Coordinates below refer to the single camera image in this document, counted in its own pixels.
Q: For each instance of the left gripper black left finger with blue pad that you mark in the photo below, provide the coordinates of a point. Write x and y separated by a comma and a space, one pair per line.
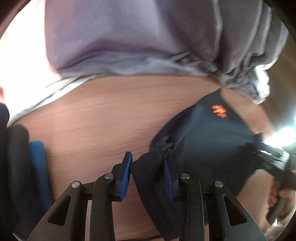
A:
66, 218

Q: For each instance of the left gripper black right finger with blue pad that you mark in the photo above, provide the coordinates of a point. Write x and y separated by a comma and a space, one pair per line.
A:
210, 212

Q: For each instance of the dark navy pants orange pawprint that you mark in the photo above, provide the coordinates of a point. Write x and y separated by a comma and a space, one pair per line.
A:
210, 141

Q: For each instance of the person's right hand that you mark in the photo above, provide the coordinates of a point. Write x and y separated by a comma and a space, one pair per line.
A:
288, 194

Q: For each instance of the folded dark clothes stack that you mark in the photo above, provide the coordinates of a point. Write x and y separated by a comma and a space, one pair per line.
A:
25, 188

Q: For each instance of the grey hanging curtain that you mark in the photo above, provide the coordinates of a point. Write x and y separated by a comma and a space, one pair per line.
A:
233, 42

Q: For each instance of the white sheer curtain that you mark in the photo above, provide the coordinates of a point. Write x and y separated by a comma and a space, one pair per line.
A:
27, 79

